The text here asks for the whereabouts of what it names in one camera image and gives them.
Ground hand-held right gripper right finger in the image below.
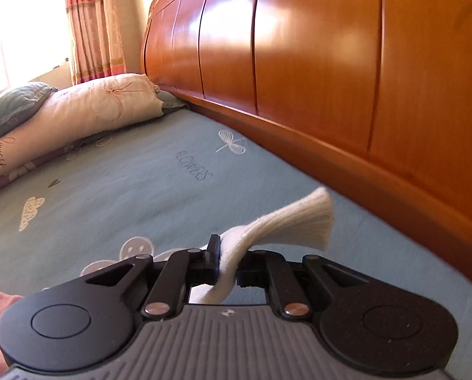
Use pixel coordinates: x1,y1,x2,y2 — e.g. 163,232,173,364
236,250,369,319

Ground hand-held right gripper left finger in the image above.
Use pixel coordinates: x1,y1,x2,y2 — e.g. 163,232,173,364
86,234,223,319

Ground pink and white sweater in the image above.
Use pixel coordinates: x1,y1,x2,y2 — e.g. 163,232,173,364
0,187,334,380

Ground grey-blue floral bed sheet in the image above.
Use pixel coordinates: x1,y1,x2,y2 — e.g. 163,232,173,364
0,109,472,380

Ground folded cream floral quilt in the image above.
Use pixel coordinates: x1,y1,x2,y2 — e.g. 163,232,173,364
0,73,164,199

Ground wooden headboard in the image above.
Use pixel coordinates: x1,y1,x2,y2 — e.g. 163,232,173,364
141,0,472,295

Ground grey-blue floral pillow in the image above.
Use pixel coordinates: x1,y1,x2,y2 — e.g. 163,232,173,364
0,82,58,147

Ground pink striped curtain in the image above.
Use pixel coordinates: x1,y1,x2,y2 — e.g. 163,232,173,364
64,0,126,86

